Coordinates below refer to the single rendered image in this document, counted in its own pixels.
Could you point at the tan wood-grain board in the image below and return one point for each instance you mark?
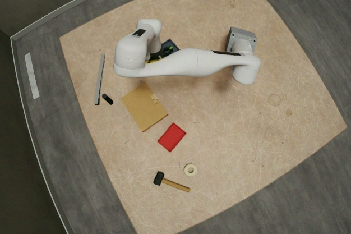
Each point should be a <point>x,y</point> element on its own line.
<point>145,113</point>

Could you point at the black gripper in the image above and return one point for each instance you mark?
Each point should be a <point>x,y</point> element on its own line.
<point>157,54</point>

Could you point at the red shallow tray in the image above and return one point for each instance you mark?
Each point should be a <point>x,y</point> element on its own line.
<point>173,135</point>

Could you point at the black-headed mallet with wooden handle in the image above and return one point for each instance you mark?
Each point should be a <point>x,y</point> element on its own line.
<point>159,178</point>

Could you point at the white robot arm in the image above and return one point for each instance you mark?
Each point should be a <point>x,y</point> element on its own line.
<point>133,50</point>

